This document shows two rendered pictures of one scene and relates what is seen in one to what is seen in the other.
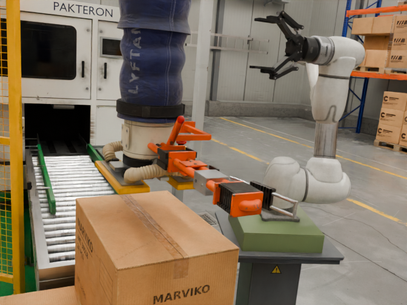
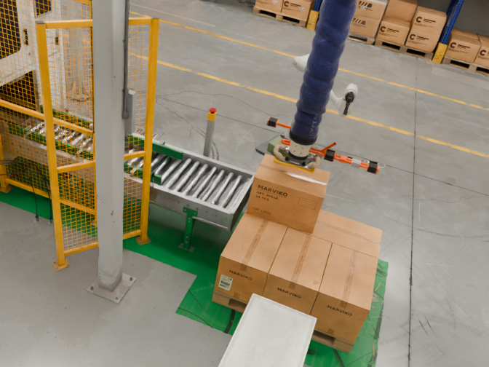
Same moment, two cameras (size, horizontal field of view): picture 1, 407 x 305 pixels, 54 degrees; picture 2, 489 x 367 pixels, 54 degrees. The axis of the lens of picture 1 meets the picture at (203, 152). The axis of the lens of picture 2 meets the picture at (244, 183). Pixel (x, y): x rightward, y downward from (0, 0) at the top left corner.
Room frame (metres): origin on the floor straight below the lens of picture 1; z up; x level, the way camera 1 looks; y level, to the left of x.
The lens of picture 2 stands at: (-0.42, 3.13, 3.23)
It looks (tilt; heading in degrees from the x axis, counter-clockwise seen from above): 36 degrees down; 308
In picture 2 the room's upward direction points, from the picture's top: 11 degrees clockwise
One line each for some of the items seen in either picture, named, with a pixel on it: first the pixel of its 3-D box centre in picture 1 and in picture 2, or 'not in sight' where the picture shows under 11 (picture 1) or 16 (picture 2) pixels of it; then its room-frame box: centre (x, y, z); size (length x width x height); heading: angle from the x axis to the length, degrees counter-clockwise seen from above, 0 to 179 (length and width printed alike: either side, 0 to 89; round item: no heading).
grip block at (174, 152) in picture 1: (176, 158); (330, 155); (1.14, 0.08, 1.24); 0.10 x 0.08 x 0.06; 118
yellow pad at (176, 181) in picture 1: (171, 168); not in sight; (1.41, 0.11, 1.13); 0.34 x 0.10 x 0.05; 28
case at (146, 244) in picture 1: (145, 270); (288, 192); (1.36, 0.18, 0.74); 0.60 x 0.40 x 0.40; 29
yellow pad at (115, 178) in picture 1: (120, 170); (295, 162); (1.32, 0.28, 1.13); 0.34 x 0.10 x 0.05; 28
